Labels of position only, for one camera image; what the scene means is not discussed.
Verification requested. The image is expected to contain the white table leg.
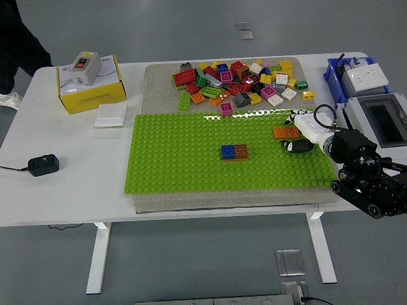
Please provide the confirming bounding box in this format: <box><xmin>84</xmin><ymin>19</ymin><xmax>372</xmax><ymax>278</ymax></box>
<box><xmin>305</xmin><ymin>212</ymin><xmax>338</xmax><ymax>284</ymax></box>
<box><xmin>85</xmin><ymin>222</ymin><xmax>112</xmax><ymax>295</ymax></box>

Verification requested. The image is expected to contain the large red toy brick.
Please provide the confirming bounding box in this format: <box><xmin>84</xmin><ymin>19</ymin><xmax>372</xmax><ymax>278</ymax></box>
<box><xmin>172</xmin><ymin>68</ymin><xmax>197</xmax><ymax>86</ymax></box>

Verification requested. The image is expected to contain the long grey toy brick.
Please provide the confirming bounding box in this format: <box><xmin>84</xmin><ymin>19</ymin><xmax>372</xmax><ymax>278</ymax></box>
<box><xmin>205</xmin><ymin>73</ymin><xmax>223</xmax><ymax>90</ymax></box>

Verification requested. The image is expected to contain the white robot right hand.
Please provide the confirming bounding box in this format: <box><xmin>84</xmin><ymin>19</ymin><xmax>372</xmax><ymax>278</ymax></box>
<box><xmin>281</xmin><ymin>107</ymin><xmax>335</xmax><ymax>154</ymax></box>

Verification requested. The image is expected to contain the dark green toy brick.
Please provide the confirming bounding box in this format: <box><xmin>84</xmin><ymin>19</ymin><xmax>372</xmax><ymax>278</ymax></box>
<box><xmin>194</xmin><ymin>67</ymin><xmax>208</xmax><ymax>88</ymax></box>

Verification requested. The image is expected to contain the yellow cardboard box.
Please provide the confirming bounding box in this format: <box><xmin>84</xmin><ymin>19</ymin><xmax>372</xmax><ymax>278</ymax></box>
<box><xmin>56</xmin><ymin>54</ymin><xmax>128</xmax><ymax>115</ymax></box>

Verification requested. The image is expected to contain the black power adapter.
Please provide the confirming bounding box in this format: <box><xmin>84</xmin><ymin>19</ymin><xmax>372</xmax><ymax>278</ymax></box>
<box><xmin>27</xmin><ymin>154</ymin><xmax>60</xmax><ymax>177</ymax></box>

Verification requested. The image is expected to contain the white wall socket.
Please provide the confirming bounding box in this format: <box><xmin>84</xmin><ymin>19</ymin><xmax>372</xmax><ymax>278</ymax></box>
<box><xmin>346</xmin><ymin>63</ymin><xmax>390</xmax><ymax>93</ymax></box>

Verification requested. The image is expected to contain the grey push-button switch box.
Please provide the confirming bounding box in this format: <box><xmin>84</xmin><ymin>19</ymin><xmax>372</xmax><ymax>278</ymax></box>
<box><xmin>69</xmin><ymin>51</ymin><xmax>103</xmax><ymax>86</ymax></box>

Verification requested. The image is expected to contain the grey electrical box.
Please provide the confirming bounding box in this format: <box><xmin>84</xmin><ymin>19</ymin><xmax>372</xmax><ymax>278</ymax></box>
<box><xmin>336</xmin><ymin>65</ymin><xmax>390</xmax><ymax>98</ymax></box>

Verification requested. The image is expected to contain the person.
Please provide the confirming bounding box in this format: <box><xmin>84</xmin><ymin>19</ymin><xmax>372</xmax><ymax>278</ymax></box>
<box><xmin>0</xmin><ymin>0</ymin><xmax>54</xmax><ymax>111</ymax></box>

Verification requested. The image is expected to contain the green studded baseplate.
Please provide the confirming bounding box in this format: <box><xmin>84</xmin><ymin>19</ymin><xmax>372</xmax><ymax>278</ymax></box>
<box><xmin>123</xmin><ymin>107</ymin><xmax>338</xmax><ymax>195</ymax></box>

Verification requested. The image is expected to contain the black cable on floor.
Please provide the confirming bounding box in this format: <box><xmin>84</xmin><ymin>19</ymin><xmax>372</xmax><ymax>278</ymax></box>
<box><xmin>301</xmin><ymin>296</ymin><xmax>335</xmax><ymax>305</ymax></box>

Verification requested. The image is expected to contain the grey windowed distribution box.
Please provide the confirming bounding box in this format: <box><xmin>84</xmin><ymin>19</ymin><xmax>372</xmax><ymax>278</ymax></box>
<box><xmin>335</xmin><ymin>92</ymin><xmax>407</xmax><ymax>159</ymax></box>

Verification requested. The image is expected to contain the blue plastic bin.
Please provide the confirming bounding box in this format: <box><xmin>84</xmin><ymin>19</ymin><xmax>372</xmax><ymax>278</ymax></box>
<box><xmin>323</xmin><ymin>57</ymin><xmax>391</xmax><ymax>111</ymax></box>

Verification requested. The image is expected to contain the orange long toy brick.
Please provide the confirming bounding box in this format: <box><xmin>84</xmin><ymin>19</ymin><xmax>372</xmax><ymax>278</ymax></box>
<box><xmin>273</xmin><ymin>126</ymin><xmax>301</xmax><ymax>140</ymax></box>

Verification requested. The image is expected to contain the lime green long brick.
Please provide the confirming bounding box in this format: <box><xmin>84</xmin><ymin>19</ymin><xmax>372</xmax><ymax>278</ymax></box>
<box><xmin>177</xmin><ymin>92</ymin><xmax>192</xmax><ymax>112</ymax></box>
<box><xmin>199</xmin><ymin>86</ymin><xmax>223</xmax><ymax>98</ymax></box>

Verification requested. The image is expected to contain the white wall switch panel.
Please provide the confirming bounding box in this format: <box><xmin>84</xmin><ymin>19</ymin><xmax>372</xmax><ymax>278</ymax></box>
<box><xmin>93</xmin><ymin>104</ymin><xmax>127</xmax><ymax>129</ymax></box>

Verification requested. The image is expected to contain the dark grey sloped brick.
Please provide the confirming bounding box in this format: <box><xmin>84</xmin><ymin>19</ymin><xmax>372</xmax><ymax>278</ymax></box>
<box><xmin>235</xmin><ymin>92</ymin><xmax>252</xmax><ymax>108</ymax></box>

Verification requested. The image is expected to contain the metal floor hatch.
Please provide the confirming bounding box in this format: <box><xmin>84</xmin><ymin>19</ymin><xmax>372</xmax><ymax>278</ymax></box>
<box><xmin>275</xmin><ymin>249</ymin><xmax>306</xmax><ymax>276</ymax></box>

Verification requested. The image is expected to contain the grey-brown mat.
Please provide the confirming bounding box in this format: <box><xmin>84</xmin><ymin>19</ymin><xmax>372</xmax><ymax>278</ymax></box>
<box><xmin>134</xmin><ymin>57</ymin><xmax>343</xmax><ymax>215</ymax></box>

